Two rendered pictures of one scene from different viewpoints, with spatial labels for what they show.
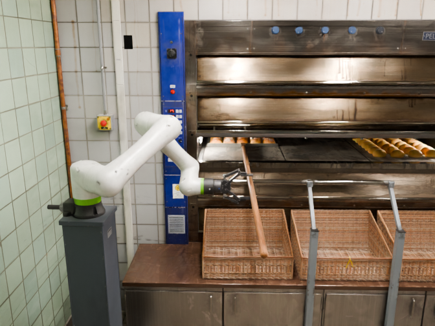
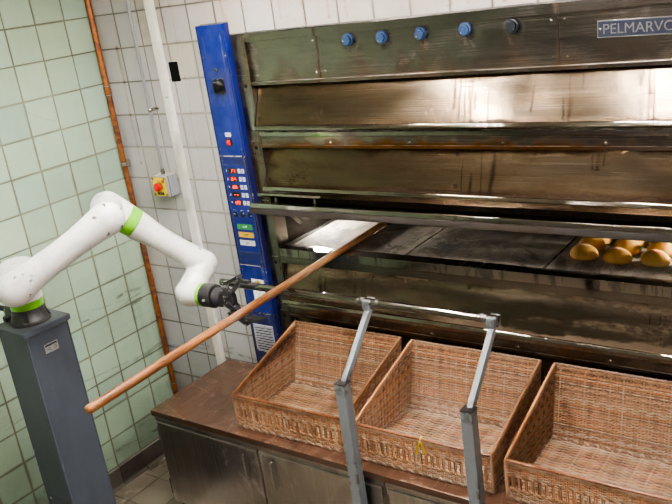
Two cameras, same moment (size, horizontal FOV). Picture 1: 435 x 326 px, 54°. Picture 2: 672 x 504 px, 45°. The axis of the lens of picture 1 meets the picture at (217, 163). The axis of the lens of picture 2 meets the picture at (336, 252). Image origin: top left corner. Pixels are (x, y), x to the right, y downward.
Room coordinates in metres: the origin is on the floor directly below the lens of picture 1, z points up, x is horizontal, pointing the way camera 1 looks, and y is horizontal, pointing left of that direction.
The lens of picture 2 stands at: (0.20, -2.05, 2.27)
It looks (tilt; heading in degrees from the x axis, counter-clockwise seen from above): 19 degrees down; 36
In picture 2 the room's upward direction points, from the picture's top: 8 degrees counter-clockwise
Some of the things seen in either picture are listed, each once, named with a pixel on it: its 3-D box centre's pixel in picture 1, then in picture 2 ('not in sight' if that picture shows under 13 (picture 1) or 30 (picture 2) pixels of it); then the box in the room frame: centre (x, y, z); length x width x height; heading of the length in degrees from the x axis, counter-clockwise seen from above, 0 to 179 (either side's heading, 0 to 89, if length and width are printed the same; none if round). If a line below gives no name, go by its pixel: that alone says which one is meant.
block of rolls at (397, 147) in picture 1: (392, 144); (656, 231); (3.21, -1.35, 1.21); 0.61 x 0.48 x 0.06; 178
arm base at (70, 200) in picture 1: (76, 206); (21, 310); (1.85, 0.65, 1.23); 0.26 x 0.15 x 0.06; 86
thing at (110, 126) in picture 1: (105, 121); (165, 184); (2.79, 0.74, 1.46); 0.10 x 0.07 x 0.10; 88
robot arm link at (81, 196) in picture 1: (87, 182); (20, 283); (1.84, 0.59, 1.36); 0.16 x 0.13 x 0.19; 49
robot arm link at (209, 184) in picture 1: (209, 185); (212, 295); (2.26, 0.05, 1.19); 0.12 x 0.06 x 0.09; 179
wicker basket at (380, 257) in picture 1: (337, 242); (448, 409); (2.52, -0.78, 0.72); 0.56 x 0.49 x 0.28; 89
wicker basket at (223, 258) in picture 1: (245, 241); (319, 381); (2.54, -0.18, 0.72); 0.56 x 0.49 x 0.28; 89
